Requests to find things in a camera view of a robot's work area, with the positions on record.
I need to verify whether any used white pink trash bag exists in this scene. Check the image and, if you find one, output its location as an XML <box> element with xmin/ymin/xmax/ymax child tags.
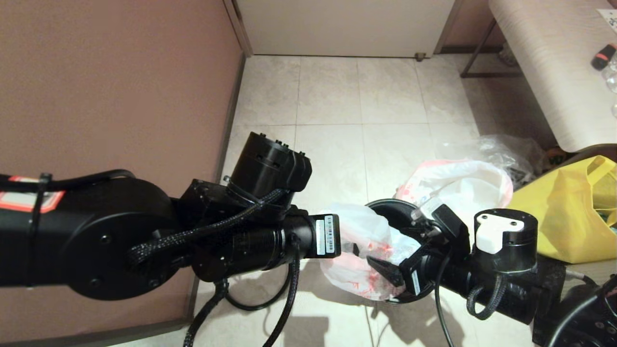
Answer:
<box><xmin>395</xmin><ymin>160</ymin><xmax>514</xmax><ymax>227</ymax></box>

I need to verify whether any braided black right arm cable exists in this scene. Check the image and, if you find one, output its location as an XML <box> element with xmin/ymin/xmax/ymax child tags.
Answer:
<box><xmin>466</xmin><ymin>272</ymin><xmax>507</xmax><ymax>321</ymax></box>

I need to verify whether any smooth black left arm cable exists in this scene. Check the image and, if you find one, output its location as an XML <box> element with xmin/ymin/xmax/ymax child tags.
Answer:
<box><xmin>0</xmin><ymin>169</ymin><xmax>135</xmax><ymax>192</ymax></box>

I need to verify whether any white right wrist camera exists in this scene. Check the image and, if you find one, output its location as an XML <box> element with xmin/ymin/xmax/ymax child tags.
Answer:
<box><xmin>411</xmin><ymin>202</ymin><xmax>470</xmax><ymax>246</ymax></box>

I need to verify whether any fresh white pink trash bag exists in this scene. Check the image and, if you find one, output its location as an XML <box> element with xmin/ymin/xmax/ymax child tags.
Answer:
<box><xmin>320</xmin><ymin>202</ymin><xmax>422</xmax><ymax>302</ymax></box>

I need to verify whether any black round trash bin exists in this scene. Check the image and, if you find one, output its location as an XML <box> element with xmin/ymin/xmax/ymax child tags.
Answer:
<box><xmin>364</xmin><ymin>199</ymin><xmax>461</xmax><ymax>304</ymax></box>

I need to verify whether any black orange marker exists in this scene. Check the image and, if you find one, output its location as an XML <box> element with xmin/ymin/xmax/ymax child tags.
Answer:
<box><xmin>592</xmin><ymin>43</ymin><xmax>617</xmax><ymax>71</ymax></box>

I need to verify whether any clear crumpled plastic bag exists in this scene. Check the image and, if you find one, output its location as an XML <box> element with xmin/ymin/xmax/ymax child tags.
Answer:
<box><xmin>441</xmin><ymin>135</ymin><xmax>545</xmax><ymax>188</ymax></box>

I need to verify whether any white door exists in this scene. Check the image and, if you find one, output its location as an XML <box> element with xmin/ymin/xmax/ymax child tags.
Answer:
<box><xmin>236</xmin><ymin>0</ymin><xmax>456</xmax><ymax>57</ymax></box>

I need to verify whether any yellow shopping bag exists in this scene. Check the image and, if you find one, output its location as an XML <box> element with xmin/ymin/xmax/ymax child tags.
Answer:
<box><xmin>506</xmin><ymin>156</ymin><xmax>617</xmax><ymax>265</ymax></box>

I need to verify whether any dark metal table frame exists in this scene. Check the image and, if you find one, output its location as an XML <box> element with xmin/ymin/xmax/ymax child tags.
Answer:
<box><xmin>460</xmin><ymin>19</ymin><xmax>523</xmax><ymax>79</ymax></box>

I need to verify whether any white printed paper sheet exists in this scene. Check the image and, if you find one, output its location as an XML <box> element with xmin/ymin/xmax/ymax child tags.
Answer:
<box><xmin>597</xmin><ymin>9</ymin><xmax>617</xmax><ymax>32</ymax></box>

